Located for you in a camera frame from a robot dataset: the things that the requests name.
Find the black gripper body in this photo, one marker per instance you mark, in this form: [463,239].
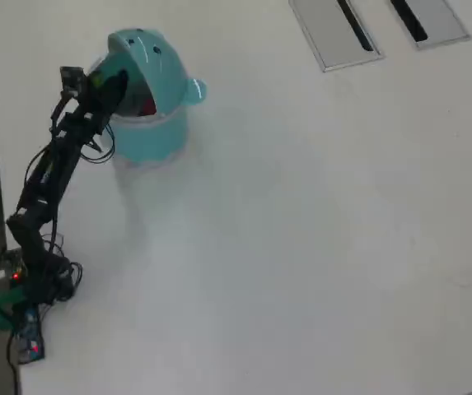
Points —
[93,111]

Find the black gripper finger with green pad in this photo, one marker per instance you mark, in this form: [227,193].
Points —
[95,79]
[114,92]

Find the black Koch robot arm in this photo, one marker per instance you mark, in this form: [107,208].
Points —
[50,173]

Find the teal whale-shaped bin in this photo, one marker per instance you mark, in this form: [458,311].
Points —
[153,136]

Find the red block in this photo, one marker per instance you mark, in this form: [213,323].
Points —
[149,108]

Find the blue circuit board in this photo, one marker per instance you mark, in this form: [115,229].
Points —
[29,333]

